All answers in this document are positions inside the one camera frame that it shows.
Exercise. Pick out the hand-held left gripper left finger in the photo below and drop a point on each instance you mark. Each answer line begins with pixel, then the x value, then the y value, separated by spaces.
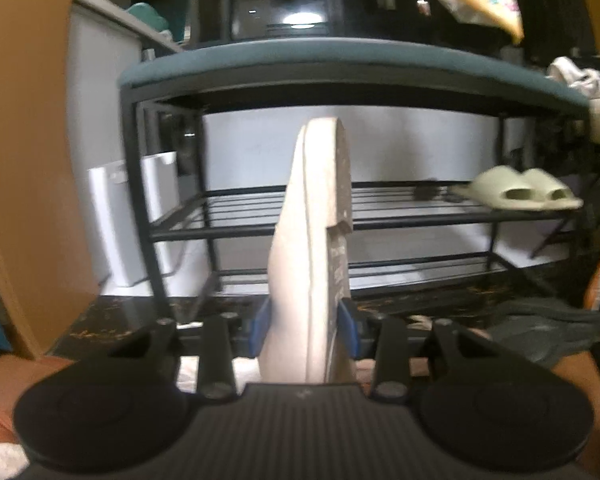
pixel 261 327

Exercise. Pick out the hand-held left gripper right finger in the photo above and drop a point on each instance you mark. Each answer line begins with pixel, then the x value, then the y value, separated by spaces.
pixel 349 330

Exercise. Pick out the white shoe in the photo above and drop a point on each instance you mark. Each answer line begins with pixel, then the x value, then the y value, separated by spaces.
pixel 305 260

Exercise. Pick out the pale green slide slipper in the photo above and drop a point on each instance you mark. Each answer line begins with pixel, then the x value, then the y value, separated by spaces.
pixel 500 192
pixel 555 191

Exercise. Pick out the black metal shoe rack bench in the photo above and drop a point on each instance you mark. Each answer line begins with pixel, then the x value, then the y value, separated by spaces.
pixel 330 75

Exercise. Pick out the white storage box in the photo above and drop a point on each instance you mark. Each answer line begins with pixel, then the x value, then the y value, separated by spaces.
pixel 130 220

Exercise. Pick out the dark grey cloth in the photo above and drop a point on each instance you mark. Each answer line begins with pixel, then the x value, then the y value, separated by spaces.
pixel 545 330

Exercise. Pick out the white cabinet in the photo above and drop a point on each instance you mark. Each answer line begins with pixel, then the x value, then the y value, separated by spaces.
pixel 105 85

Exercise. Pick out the brown wooden door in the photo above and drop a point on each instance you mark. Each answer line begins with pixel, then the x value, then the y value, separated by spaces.
pixel 25 160

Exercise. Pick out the black glass cabinet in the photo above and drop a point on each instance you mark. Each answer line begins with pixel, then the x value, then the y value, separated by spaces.
pixel 280 5

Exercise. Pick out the teal folded cloth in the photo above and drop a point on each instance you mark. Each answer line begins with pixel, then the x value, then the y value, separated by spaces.
pixel 152 20

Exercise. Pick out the pile of white clothes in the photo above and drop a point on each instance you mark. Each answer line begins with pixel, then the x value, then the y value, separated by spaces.
pixel 590 100

